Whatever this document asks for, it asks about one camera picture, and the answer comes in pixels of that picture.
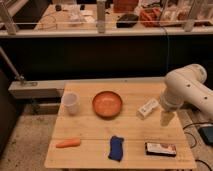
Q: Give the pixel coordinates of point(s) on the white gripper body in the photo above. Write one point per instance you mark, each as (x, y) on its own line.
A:
(166, 117)

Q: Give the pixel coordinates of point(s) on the white plastic bottle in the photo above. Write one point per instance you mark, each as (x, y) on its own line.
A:
(148, 107)

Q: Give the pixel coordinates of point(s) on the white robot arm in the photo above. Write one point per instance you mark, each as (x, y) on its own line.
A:
(185, 84)

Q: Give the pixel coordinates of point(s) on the orange ceramic bowl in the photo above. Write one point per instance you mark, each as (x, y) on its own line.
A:
(107, 104)

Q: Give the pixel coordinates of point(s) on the black rectangular box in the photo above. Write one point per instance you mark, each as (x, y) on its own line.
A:
(160, 149)

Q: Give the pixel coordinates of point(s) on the black device on floor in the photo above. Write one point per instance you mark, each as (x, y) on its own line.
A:
(206, 134)

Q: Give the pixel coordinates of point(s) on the blue cloth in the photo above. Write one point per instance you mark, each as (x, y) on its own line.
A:
(116, 148)

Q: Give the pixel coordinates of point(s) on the wooden table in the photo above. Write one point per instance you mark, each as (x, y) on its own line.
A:
(95, 133)

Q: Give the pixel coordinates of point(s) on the translucent plastic cup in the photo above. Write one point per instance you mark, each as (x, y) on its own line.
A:
(71, 103)

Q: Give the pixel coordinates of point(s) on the orange carrot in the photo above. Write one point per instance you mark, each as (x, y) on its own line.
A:
(69, 143)

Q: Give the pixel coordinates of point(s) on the orange tool on bench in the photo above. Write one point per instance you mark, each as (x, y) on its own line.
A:
(149, 17)

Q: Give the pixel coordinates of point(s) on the black bag on bench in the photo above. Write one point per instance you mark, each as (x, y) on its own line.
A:
(127, 21)

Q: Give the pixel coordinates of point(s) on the metal clamp stand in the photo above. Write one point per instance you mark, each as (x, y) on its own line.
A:
(18, 76)

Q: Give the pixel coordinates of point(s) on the grey metal post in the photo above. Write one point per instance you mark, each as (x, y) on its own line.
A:
(101, 16)

